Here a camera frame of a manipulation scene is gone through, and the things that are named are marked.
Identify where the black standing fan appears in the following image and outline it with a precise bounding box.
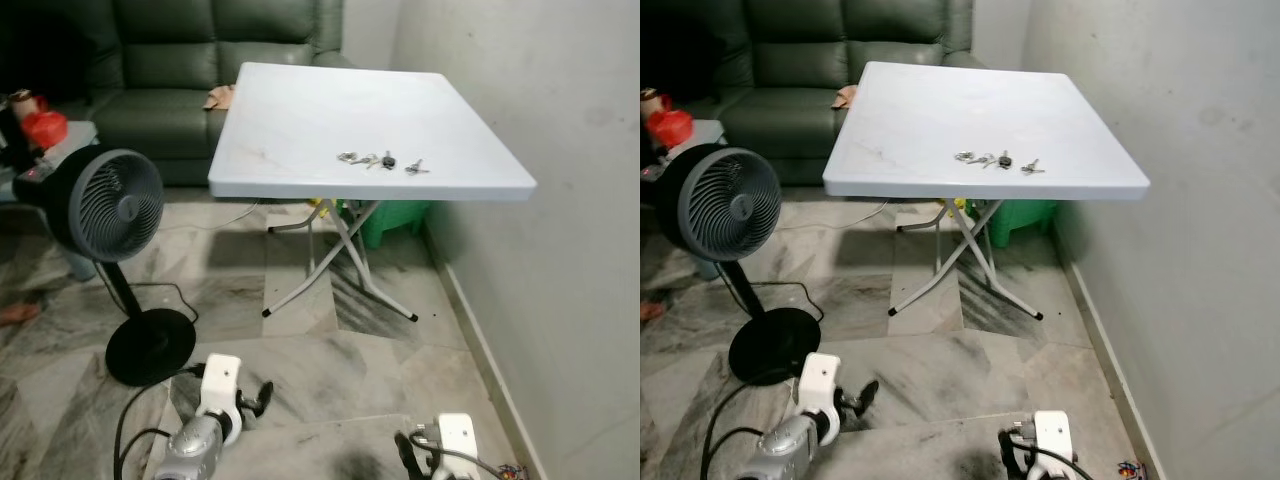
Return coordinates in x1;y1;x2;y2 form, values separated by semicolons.
645;142;823;387
13;146;199;389

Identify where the silver key bunch black fob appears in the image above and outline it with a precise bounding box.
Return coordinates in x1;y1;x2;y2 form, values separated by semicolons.
337;150;399;171
954;149;1015;170

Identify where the white folding table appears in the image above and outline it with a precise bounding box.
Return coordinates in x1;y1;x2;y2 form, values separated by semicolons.
822;61;1152;322
207;62;539;324

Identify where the small grey side table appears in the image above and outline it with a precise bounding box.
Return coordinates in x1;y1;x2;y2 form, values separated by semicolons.
0;119;102;203
640;118;727;183

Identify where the red plastic bag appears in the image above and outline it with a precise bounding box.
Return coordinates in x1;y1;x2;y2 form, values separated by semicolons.
647;107;695;150
21;109;70;152

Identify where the dark green leather sofa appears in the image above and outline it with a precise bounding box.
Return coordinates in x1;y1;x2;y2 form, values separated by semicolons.
640;0;988;187
0;0;353;188

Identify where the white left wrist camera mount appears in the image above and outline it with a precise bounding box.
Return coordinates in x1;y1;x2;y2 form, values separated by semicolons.
796;351;844;444
194;352;245;444

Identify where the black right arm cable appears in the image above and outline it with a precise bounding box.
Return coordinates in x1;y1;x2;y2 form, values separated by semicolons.
408;438;504;480
1012;436;1099;480

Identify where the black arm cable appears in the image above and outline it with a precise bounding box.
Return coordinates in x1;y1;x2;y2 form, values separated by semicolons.
408;438;504;480
112;366;203;480
699;364;801;480
1012;436;1099;480

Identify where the thin black fan cable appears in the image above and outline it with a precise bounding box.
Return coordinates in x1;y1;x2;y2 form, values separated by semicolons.
126;281;202;324
752;280;823;321

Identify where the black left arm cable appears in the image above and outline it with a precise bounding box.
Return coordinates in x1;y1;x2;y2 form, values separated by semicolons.
699;364;801;480
112;366;203;480

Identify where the thin white floor cable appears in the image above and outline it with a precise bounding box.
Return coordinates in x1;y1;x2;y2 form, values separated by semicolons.
158;199;263;237
782;198;893;233

